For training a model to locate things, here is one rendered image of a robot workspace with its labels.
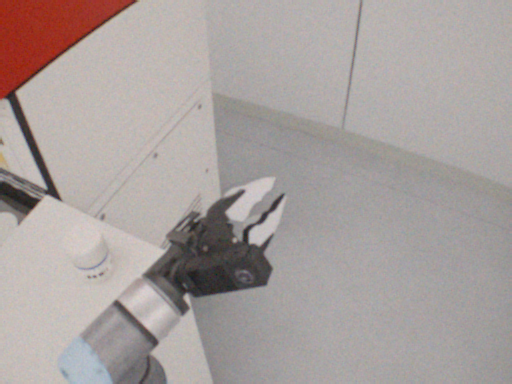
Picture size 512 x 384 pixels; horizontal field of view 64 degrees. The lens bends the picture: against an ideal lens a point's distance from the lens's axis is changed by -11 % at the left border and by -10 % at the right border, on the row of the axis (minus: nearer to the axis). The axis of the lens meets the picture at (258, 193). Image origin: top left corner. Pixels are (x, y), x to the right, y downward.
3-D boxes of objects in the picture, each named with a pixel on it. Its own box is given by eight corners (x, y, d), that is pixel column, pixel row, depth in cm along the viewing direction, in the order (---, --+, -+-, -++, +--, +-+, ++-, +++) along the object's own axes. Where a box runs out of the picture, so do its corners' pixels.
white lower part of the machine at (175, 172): (89, 174, 230) (44, 38, 168) (225, 229, 206) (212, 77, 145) (1, 274, 188) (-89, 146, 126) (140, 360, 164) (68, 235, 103)
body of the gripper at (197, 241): (194, 205, 62) (129, 266, 57) (227, 211, 55) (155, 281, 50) (223, 246, 65) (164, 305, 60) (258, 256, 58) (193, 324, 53)
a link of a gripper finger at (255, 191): (243, 162, 64) (200, 210, 61) (268, 162, 59) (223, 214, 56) (255, 178, 65) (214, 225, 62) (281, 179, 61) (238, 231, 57)
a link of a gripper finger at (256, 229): (263, 191, 66) (217, 229, 62) (289, 193, 62) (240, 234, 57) (272, 208, 67) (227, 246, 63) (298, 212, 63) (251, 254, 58)
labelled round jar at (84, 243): (94, 247, 83) (79, 215, 76) (122, 261, 81) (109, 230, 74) (72, 274, 79) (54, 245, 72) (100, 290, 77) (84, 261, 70)
